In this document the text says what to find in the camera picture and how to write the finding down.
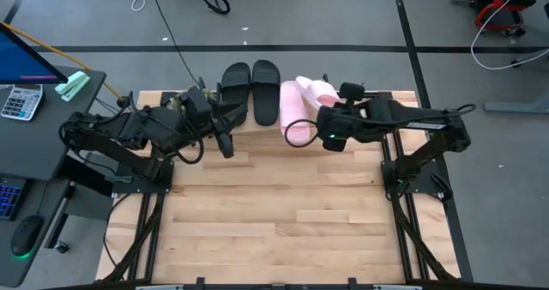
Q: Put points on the black slide sandal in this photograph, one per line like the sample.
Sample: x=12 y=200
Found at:
x=266 y=92
x=235 y=80

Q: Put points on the white desk calculator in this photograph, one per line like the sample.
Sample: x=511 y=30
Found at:
x=21 y=101

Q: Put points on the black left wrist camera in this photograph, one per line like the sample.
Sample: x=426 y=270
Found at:
x=197 y=103

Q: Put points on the black desk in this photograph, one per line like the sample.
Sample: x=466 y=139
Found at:
x=34 y=144

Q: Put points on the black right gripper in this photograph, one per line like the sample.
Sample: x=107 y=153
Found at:
x=334 y=122

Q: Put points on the backlit black keyboard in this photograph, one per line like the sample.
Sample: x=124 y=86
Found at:
x=10 y=197

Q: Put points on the pink slide sandal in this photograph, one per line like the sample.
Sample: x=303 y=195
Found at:
x=319 y=92
x=293 y=105

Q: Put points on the computer monitor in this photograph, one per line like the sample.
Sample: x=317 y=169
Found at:
x=21 y=62

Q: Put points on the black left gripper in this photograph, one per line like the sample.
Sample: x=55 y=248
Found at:
x=216 y=118

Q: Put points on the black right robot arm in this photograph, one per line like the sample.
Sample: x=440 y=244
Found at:
x=429 y=127

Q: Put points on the black computer mouse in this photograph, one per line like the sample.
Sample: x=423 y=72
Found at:
x=26 y=234

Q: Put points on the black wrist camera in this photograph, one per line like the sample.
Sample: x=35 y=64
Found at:
x=351 y=92
x=197 y=103

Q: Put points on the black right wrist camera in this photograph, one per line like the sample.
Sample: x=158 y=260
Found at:
x=351 y=92

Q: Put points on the mint green stapler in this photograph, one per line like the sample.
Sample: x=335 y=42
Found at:
x=72 y=86

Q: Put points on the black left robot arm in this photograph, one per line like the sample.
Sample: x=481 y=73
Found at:
x=128 y=131

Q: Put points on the black aluminium rig frame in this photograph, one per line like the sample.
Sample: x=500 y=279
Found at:
x=300 y=287

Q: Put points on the grey stand base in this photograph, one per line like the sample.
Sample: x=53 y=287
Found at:
x=514 y=106

